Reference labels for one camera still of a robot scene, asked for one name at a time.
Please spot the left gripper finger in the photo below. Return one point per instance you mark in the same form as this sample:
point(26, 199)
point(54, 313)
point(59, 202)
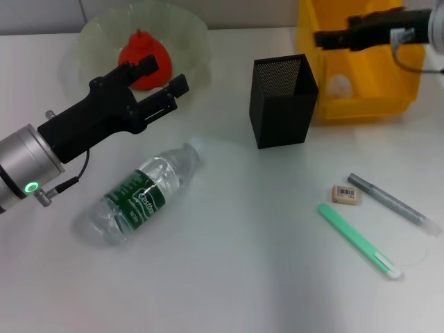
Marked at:
point(161, 102)
point(145, 66)

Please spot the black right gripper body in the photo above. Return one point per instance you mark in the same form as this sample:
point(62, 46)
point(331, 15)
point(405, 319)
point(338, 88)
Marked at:
point(378, 31)

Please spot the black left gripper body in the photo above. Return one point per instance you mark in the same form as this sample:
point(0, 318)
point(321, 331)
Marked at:
point(97, 112)

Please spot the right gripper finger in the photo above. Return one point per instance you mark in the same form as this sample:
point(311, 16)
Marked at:
point(333, 39)

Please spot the white paper ball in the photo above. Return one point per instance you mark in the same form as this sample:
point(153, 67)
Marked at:
point(340, 86)

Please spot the clear green-label water bottle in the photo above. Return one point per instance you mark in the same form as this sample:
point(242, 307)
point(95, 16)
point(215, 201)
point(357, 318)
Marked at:
point(138, 197)

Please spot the beige eraser with barcode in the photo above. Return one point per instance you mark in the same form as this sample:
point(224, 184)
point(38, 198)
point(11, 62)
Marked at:
point(347, 195)

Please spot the green glass fruit bowl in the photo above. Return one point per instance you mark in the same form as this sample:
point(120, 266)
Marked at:
point(187, 41)

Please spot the black mesh pen holder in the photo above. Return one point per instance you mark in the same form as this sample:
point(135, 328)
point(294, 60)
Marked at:
point(281, 118)

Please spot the silver marker pen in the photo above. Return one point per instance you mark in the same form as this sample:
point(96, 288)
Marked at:
point(392, 203)

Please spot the green pen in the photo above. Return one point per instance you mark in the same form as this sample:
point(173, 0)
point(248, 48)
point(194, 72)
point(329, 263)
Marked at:
point(357, 239)

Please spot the yellow plastic bin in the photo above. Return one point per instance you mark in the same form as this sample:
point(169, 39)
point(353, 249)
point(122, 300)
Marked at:
point(367, 76)

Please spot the silver left wrist stud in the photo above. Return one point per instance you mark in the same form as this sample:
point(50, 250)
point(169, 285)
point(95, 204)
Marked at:
point(50, 114)

